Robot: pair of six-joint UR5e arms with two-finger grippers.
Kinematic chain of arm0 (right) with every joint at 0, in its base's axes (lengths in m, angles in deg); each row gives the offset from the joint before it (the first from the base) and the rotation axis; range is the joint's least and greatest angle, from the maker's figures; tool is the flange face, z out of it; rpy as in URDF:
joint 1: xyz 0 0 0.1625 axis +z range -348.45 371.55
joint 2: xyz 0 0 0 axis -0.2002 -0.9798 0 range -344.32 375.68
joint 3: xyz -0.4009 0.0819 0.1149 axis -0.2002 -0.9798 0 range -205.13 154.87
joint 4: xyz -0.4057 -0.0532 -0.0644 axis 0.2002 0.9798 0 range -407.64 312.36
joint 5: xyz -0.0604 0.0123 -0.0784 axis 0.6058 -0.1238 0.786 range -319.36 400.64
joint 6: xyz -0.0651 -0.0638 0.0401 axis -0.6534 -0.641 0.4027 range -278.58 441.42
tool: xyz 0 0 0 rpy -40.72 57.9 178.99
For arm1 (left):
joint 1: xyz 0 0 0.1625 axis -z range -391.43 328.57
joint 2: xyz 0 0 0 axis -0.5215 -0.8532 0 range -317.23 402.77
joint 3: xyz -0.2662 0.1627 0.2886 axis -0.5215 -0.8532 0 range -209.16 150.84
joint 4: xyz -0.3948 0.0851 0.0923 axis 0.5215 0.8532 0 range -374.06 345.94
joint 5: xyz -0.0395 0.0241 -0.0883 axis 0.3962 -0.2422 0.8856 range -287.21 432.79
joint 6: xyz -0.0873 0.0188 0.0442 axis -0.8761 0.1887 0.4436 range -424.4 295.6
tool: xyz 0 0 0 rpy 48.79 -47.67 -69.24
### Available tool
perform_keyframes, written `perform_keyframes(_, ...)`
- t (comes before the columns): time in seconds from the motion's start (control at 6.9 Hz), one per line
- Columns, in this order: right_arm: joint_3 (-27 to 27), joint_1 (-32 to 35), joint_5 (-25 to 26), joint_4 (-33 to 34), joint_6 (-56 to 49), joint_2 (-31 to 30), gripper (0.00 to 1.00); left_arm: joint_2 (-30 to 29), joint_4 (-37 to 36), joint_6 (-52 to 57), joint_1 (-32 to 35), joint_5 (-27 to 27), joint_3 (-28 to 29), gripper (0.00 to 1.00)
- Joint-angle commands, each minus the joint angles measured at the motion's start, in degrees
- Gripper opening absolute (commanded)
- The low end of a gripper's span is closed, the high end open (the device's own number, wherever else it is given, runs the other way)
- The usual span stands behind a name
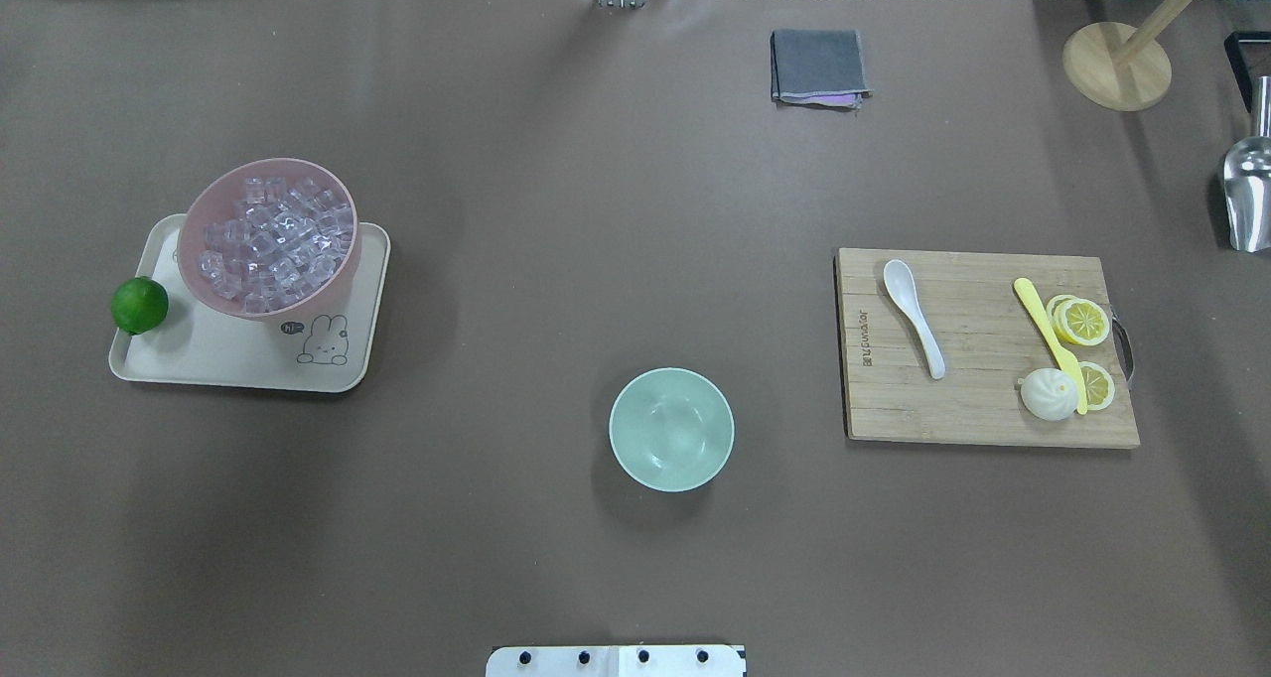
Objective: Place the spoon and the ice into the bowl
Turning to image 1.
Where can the white ceramic spoon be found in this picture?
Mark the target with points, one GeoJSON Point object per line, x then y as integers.
{"type": "Point", "coordinates": [901, 284]}

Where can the mint green bowl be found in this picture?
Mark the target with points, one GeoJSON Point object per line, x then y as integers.
{"type": "Point", "coordinates": [672, 429]}

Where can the pile of ice cubes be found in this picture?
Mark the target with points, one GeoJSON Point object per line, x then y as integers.
{"type": "Point", "coordinates": [285, 240]}

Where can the pink bowl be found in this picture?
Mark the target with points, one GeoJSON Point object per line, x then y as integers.
{"type": "Point", "coordinates": [214, 204]}

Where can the folded grey cloth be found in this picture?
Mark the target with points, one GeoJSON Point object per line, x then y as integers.
{"type": "Point", "coordinates": [822, 68]}

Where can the cream rabbit tray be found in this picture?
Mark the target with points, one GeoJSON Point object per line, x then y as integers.
{"type": "Point", "coordinates": [325, 350]}

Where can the bamboo cutting board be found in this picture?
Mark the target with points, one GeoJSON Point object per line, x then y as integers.
{"type": "Point", "coordinates": [988, 342]}

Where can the yellow plastic knife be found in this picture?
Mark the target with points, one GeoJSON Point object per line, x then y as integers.
{"type": "Point", "coordinates": [1065, 359]}

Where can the white steamed bun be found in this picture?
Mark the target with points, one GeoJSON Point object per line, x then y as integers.
{"type": "Point", "coordinates": [1049, 394]}

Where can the upper lemon slice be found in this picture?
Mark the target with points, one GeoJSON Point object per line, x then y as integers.
{"type": "Point", "coordinates": [1078, 321]}

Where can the lemon slice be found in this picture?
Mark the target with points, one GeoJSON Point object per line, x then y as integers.
{"type": "Point", "coordinates": [1078, 321]}
{"type": "Point", "coordinates": [1099, 385]}

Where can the lower lemon slice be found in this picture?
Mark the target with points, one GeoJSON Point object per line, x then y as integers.
{"type": "Point", "coordinates": [1099, 385]}

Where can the green lime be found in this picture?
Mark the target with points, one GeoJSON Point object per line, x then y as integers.
{"type": "Point", "coordinates": [139, 305]}

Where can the wooden stand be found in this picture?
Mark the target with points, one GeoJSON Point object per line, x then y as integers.
{"type": "Point", "coordinates": [1119, 66]}

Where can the metal scoop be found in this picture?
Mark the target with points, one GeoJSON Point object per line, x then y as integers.
{"type": "Point", "coordinates": [1246, 178]}

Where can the black tray at edge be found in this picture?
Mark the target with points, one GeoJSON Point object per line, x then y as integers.
{"type": "Point", "coordinates": [1248, 53]}

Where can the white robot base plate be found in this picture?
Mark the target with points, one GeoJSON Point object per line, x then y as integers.
{"type": "Point", "coordinates": [619, 660]}

